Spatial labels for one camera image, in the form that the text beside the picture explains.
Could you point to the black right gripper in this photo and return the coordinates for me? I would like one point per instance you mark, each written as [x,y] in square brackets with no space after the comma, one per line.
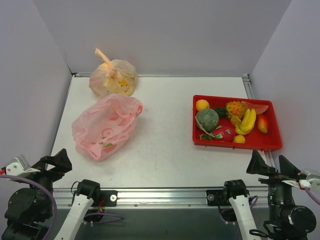
[276,179]

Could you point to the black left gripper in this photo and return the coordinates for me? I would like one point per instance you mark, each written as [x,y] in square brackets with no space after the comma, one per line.
[46,172]

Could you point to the yellow fruit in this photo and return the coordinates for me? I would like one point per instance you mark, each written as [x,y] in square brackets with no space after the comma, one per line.
[248,123]

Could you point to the pink plastic bag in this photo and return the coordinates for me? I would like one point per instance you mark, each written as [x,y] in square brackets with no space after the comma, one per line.
[104,128]

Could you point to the red toy dragon fruit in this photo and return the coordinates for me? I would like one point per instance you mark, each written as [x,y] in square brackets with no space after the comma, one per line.
[224,132]

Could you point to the orange toy pineapple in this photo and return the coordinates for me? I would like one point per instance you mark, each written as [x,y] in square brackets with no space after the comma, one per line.
[231,109]

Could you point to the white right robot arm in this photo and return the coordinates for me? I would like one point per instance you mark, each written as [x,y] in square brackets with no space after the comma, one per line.
[287,220]

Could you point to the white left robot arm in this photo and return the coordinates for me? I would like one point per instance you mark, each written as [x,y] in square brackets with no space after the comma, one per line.
[31,206]

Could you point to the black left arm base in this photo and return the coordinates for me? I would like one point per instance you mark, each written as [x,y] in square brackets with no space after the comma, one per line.
[107,198]

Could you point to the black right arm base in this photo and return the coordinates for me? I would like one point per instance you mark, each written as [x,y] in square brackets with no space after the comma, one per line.
[217,198]

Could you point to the orange fruit with leaf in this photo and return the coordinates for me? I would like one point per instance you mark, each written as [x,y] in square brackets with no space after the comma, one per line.
[202,104]

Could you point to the orange plastic bag with fruit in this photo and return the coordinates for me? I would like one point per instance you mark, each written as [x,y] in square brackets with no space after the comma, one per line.
[112,77]

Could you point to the red plastic tray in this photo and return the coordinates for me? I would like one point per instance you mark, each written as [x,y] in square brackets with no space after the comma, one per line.
[255,140]

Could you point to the small yellow lemon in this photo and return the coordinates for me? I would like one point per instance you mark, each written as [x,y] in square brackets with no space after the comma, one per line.
[240,139]

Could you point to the red yellow mango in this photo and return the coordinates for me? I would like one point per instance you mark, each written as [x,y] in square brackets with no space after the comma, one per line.
[262,123]

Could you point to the watermelon slice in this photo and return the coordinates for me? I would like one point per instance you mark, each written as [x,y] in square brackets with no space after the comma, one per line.
[259,108]

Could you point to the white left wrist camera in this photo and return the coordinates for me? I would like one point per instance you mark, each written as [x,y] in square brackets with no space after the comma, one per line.
[19,166]

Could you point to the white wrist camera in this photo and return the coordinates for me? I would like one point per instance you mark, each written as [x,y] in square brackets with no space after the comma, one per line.
[19,166]
[307,180]

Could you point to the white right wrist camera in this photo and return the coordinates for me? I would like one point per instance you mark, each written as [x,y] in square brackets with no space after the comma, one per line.
[307,180]

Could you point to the aluminium front rail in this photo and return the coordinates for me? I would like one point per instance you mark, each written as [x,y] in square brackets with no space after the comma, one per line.
[161,198]

